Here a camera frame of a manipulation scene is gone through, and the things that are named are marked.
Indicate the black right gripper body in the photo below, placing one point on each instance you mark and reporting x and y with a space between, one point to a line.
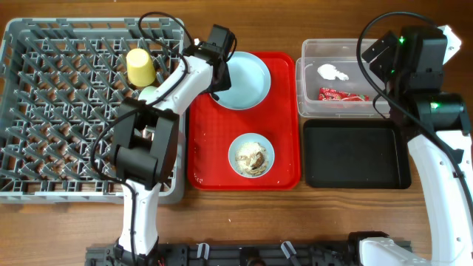
382 63

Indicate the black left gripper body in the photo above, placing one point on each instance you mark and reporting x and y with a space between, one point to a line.
224 80

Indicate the light blue plate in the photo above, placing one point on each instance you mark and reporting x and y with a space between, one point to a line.
250 82

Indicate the white napkin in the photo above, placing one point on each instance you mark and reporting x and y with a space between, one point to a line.
329 72

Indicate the red candy wrapper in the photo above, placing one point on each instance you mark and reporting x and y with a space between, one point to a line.
328 94

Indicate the yellow plastic cup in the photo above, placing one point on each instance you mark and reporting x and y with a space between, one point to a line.
141 71

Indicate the light blue food bowl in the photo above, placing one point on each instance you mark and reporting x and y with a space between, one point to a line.
251 137

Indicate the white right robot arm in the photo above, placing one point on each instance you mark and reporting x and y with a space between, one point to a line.
407 71

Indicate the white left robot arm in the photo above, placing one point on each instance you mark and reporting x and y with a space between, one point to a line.
145 139

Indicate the grey dishwasher rack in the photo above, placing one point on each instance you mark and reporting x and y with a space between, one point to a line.
62 81

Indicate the clear plastic bin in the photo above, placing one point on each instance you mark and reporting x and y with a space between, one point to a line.
340 53

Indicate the red plastic tray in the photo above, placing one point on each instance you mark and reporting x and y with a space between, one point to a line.
213 128

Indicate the black plastic tray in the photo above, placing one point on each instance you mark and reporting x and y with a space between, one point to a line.
355 154

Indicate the rice and meat leftovers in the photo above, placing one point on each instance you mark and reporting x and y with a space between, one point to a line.
251 159

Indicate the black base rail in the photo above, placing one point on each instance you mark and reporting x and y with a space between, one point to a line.
318 253

